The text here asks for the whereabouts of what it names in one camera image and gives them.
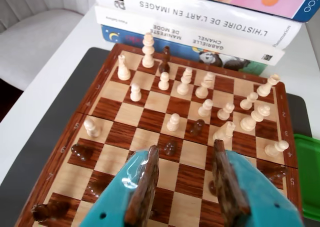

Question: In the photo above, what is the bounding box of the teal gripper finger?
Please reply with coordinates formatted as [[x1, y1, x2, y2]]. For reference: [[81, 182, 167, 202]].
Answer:
[[79, 144, 161, 227], [211, 138, 305, 227]]

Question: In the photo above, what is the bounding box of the light wood chess king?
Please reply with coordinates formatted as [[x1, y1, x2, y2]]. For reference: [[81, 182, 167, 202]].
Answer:
[[141, 32, 155, 69]]

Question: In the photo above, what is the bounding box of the wooden folding chess board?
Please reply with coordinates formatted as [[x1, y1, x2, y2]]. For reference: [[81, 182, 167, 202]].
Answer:
[[13, 43, 303, 227]]

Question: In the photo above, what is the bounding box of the dark brown chess pawn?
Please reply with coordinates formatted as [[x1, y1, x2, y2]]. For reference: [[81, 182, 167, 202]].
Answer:
[[188, 118, 206, 136], [265, 165, 290, 182], [84, 178, 111, 200], [70, 143, 95, 162], [163, 139, 178, 156]]

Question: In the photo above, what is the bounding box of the dark grey table mat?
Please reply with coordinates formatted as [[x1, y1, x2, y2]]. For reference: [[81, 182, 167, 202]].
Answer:
[[0, 46, 316, 227]]

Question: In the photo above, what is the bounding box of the light wood chess queen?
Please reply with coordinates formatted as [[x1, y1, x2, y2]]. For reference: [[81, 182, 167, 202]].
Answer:
[[239, 104, 271, 132]]

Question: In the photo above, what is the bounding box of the light wood chess rook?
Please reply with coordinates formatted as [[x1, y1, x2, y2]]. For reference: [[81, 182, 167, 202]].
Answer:
[[256, 73, 280, 98]]

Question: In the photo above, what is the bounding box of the light wood chess knight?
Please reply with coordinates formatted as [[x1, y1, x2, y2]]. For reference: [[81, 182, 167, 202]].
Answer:
[[212, 121, 236, 144], [117, 54, 132, 82]]

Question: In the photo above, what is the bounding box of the white upholstered chair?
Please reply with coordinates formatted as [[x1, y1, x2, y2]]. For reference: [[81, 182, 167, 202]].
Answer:
[[0, 0, 97, 92]]

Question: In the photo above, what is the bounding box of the green plastic tray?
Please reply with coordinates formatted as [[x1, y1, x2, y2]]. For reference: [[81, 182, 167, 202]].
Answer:
[[292, 133, 320, 217]]

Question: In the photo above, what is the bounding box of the light wood chess pawn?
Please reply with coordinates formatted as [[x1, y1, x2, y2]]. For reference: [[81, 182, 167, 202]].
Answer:
[[166, 113, 181, 132], [239, 91, 259, 111], [198, 98, 214, 117], [130, 83, 142, 102], [216, 102, 235, 121], [264, 139, 290, 158], [83, 118, 101, 138], [158, 71, 170, 92]]

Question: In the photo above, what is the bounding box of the dark brown chess bishop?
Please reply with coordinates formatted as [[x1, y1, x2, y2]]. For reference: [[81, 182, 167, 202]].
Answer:
[[158, 46, 171, 74]]

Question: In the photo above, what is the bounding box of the white art history book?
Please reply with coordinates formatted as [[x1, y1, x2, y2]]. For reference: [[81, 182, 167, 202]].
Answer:
[[91, 0, 302, 49]]

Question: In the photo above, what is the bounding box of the white Gabrielle Chanel book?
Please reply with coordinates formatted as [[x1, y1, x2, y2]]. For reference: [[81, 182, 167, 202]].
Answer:
[[94, 5, 286, 66]]

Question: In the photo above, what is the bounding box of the dark brown chess rook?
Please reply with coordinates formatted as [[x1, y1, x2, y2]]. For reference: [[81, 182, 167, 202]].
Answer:
[[31, 201, 71, 223]]

